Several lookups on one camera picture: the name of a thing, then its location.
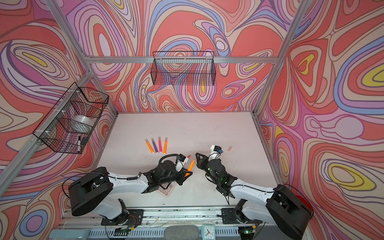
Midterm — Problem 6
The pink calculator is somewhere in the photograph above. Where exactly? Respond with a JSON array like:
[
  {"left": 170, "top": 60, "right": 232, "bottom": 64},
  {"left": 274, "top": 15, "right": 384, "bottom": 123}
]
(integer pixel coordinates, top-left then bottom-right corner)
[{"left": 157, "top": 182, "right": 177, "bottom": 198}]

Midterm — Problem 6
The red plastic cup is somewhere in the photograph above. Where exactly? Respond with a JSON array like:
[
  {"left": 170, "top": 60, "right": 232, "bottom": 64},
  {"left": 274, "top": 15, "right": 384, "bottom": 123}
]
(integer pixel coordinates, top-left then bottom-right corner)
[{"left": 296, "top": 195, "right": 313, "bottom": 214}]

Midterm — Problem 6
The purple pen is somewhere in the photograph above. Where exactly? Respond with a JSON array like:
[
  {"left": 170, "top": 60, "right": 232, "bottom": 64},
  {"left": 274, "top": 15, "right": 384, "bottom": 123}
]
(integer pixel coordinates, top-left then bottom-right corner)
[{"left": 151, "top": 138, "right": 159, "bottom": 153}]

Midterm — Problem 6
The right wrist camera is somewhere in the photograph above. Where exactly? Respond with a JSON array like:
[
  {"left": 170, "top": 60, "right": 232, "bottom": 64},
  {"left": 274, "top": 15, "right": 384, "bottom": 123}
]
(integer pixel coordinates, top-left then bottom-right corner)
[{"left": 208, "top": 145, "right": 223, "bottom": 161}]

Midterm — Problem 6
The black wire basket back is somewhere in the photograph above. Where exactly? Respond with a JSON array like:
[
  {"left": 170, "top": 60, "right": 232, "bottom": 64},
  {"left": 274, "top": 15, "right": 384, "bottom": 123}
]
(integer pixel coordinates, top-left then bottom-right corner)
[{"left": 151, "top": 51, "right": 216, "bottom": 86}]

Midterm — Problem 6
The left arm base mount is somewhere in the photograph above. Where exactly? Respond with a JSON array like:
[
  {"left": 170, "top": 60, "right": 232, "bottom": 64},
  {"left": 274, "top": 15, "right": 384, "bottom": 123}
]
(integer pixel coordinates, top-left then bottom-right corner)
[{"left": 101, "top": 199, "right": 144, "bottom": 227}]

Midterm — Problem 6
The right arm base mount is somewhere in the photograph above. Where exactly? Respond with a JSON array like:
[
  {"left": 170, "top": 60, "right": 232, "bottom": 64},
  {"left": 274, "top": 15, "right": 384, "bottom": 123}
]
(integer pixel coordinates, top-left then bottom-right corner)
[{"left": 217, "top": 199, "right": 262, "bottom": 226}]

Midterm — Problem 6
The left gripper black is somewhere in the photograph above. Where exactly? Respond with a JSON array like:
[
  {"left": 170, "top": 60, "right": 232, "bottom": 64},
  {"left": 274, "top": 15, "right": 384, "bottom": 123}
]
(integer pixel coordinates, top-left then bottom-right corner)
[{"left": 158, "top": 169, "right": 194, "bottom": 188}]

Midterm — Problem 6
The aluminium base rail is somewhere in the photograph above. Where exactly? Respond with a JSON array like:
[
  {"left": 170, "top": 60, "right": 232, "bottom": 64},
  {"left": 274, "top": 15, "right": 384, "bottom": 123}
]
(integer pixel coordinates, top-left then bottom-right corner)
[{"left": 59, "top": 206, "right": 271, "bottom": 230}]

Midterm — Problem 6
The black wire basket left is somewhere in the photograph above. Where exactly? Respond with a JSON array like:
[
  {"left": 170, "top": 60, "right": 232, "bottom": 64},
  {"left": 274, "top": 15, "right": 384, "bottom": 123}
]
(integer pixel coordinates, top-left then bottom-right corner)
[{"left": 33, "top": 83, "right": 109, "bottom": 155}]

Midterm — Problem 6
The orange pen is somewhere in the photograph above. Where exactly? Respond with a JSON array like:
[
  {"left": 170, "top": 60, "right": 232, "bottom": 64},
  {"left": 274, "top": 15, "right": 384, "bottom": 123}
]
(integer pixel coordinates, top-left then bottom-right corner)
[
  {"left": 185, "top": 159, "right": 196, "bottom": 177},
  {"left": 163, "top": 137, "right": 168, "bottom": 154},
  {"left": 145, "top": 139, "right": 155, "bottom": 154}
]

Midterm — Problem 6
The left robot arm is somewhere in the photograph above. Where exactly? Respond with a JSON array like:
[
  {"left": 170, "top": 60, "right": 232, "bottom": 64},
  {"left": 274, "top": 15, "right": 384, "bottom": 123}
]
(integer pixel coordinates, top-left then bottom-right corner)
[{"left": 68, "top": 154, "right": 193, "bottom": 225}]

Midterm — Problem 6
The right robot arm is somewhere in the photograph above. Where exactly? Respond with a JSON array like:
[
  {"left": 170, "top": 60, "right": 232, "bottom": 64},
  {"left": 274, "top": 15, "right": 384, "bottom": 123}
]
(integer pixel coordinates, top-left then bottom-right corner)
[{"left": 196, "top": 152, "right": 313, "bottom": 240}]

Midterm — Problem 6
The grey padded cushion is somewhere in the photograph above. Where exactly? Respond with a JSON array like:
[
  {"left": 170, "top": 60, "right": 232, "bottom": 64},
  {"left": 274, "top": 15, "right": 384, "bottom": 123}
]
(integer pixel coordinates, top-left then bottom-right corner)
[{"left": 164, "top": 225, "right": 199, "bottom": 240}]

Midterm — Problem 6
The small white clock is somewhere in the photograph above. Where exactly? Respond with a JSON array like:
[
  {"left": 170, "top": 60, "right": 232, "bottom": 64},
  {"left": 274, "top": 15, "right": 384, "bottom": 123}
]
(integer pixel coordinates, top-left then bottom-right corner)
[{"left": 202, "top": 225, "right": 216, "bottom": 240}]

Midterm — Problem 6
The black wire basket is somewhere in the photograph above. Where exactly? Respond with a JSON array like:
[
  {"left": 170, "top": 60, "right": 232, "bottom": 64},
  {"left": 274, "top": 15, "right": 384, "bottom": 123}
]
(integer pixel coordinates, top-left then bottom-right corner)
[
  {"left": 151, "top": 51, "right": 216, "bottom": 86},
  {"left": 33, "top": 83, "right": 109, "bottom": 155}
]

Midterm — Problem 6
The black marker in basket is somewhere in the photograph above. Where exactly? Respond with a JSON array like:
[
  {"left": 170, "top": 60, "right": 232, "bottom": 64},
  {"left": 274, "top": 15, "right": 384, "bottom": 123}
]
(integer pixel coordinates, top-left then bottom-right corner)
[{"left": 77, "top": 136, "right": 82, "bottom": 154}]

